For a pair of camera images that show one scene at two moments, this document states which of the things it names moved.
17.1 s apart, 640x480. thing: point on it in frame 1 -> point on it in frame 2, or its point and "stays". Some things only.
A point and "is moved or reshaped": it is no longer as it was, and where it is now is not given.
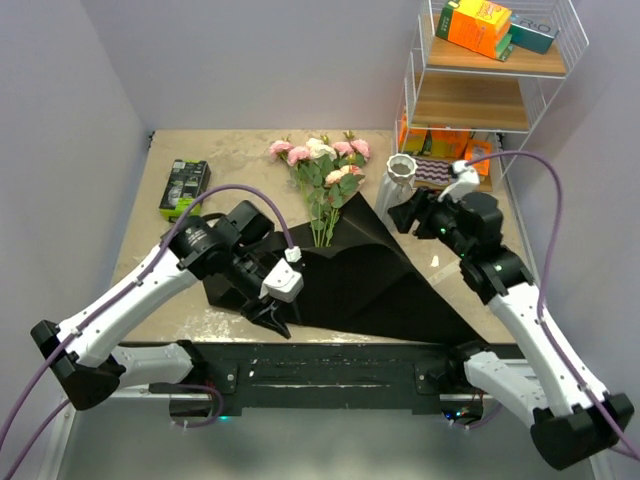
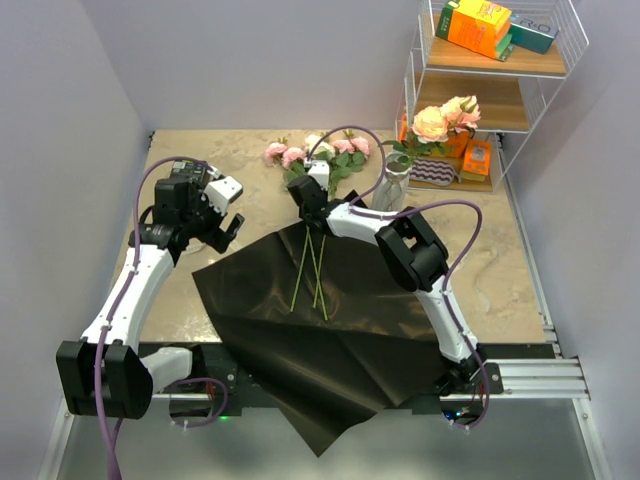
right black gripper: (422, 206) -> (321, 190)
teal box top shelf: (532, 33) stays
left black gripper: (268, 315) -> (216, 238)
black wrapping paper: (363, 286) is moved or reshaped
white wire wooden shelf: (480, 75) stays
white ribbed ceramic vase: (396, 187) stays
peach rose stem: (342, 182) -> (432, 125)
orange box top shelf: (481, 25) stays
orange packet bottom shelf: (478, 149) stays
